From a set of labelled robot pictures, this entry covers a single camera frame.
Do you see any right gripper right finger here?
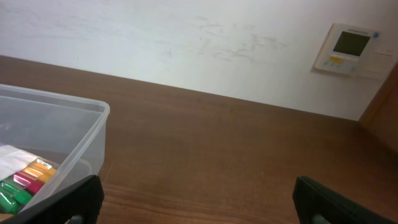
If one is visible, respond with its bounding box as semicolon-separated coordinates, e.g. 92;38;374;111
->
292;175;396;224

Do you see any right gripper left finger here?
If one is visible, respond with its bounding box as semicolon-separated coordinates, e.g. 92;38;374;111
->
2;175;104;224

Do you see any screwdriver set clear case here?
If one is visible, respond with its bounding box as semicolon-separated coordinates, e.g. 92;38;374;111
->
1;144;59;215

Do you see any clear plastic container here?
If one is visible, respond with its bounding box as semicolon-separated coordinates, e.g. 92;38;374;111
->
1;85;110;209

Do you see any brown wooden door frame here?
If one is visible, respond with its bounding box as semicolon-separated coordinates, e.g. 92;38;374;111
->
359;64;397;152

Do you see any white wall thermostat panel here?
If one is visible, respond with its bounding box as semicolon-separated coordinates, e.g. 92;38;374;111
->
313;23;397;80

